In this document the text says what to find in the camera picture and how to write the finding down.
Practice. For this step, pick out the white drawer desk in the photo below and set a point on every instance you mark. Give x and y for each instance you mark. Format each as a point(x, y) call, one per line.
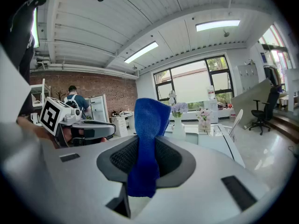
point(121, 123)

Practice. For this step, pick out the pink flowers in square pot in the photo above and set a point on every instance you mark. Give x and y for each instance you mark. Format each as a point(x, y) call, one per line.
point(204, 121)

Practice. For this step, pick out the large grey board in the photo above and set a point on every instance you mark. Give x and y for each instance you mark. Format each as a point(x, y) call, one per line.
point(252, 99)

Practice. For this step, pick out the long ceiling light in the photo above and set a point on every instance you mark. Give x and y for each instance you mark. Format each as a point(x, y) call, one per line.
point(141, 52)
point(217, 25)

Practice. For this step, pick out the white shelf rack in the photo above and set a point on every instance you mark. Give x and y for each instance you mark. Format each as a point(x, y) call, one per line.
point(39, 94)

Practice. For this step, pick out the white folding chair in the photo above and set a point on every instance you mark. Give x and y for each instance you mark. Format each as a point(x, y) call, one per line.
point(237, 122)

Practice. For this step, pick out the white ceiling pipes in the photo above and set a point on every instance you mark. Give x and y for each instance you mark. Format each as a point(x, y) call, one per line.
point(88, 69)

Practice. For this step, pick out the blue wall poster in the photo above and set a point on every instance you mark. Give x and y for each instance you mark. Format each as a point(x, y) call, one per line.
point(262, 57)

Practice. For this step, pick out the white open shelf unit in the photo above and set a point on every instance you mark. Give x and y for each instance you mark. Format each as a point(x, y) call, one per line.
point(292, 90)

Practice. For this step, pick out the person's black shirt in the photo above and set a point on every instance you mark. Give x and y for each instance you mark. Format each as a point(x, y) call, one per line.
point(21, 43)

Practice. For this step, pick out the clothes rack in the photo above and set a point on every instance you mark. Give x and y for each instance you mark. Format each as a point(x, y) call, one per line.
point(272, 74)

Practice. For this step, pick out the white fridge with open door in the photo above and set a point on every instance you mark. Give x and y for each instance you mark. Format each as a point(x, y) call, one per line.
point(99, 108)

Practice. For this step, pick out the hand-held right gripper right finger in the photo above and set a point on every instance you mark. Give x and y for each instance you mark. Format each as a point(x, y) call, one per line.
point(205, 171)

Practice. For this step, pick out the black framed window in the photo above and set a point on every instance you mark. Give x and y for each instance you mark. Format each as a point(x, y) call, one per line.
point(191, 83)

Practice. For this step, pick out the person's left hand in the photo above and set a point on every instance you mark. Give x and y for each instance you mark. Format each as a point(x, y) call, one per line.
point(67, 134)

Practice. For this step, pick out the bare branch plant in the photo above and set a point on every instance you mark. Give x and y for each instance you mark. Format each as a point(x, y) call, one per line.
point(60, 95)

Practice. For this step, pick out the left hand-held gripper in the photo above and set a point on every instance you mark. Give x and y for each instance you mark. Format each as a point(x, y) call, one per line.
point(52, 114)

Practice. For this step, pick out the blue cloth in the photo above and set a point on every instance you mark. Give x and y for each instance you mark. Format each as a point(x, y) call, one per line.
point(147, 125)

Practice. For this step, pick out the black office chair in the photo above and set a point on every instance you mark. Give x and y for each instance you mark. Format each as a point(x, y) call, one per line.
point(264, 113)

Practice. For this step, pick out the white water dispenser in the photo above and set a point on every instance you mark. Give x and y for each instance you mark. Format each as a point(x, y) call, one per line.
point(212, 104)

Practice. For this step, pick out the person's left forearm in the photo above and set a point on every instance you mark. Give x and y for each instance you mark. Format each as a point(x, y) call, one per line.
point(35, 130)

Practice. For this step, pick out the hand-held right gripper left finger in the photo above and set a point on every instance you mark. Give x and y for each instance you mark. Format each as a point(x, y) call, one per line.
point(58, 183)

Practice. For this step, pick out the white flower pot purple flowers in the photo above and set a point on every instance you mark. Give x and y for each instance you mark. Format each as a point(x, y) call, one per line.
point(178, 127)

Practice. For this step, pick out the white lockers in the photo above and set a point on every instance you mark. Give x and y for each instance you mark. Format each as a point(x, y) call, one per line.
point(246, 77)

